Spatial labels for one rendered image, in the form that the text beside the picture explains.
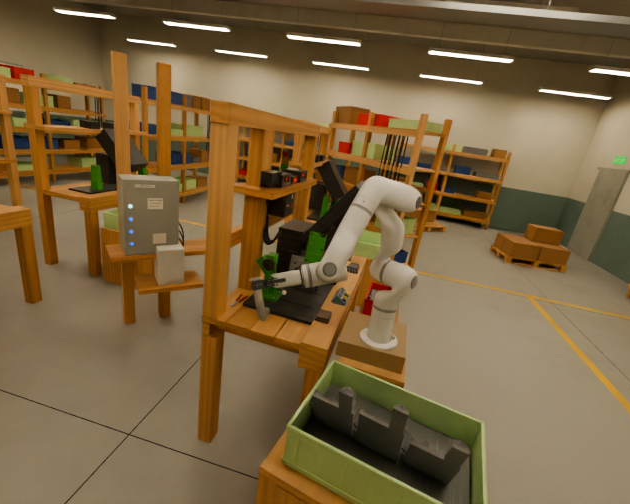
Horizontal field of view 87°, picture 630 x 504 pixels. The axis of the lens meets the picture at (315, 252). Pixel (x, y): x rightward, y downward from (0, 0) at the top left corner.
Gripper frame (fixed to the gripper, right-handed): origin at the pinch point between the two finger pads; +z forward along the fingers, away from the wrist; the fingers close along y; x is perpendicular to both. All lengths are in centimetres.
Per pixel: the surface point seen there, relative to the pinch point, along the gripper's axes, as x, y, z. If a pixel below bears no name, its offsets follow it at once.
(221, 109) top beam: -77, -18, 4
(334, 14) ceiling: -600, -587, -223
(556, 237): 4, -531, -571
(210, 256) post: -20, -48, 25
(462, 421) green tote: 65, -9, -66
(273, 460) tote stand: 60, -4, 6
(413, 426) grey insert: 66, -16, -48
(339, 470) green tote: 62, 8, -16
